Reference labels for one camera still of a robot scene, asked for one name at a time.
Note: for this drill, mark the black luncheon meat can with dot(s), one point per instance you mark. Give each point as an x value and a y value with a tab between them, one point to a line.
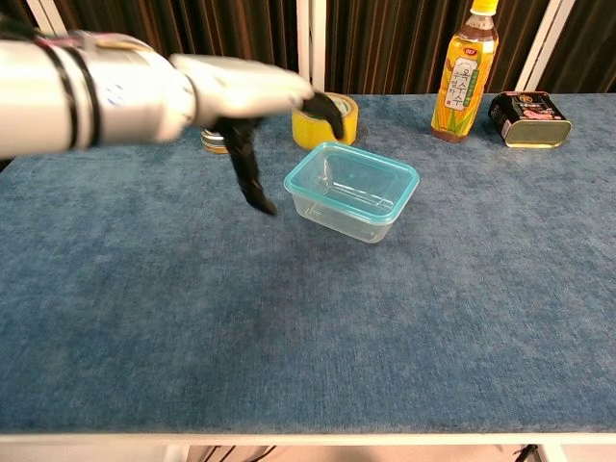
529	120

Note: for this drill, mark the yellow corn tea bottle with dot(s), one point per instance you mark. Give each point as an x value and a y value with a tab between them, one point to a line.
462	96

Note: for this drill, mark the yellow packing tape roll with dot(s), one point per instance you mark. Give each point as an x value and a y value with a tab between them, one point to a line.
313	132

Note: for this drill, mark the white frame post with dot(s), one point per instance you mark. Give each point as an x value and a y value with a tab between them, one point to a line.
545	43
311	43
45	14

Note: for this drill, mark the blue table cloth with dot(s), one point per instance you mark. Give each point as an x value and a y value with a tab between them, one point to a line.
337	337

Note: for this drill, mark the clear plastic food container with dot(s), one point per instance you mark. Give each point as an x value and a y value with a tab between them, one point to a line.
346	226

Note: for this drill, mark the round silver metal tin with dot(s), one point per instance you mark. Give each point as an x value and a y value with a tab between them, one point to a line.
212	142

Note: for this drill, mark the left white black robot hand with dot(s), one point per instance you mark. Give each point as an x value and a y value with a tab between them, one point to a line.
240	91

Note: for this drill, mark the white table leg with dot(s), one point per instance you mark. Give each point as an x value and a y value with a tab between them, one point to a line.
554	454
176	454

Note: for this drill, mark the blue translucent plastic lid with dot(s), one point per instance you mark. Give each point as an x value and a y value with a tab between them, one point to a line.
356	178

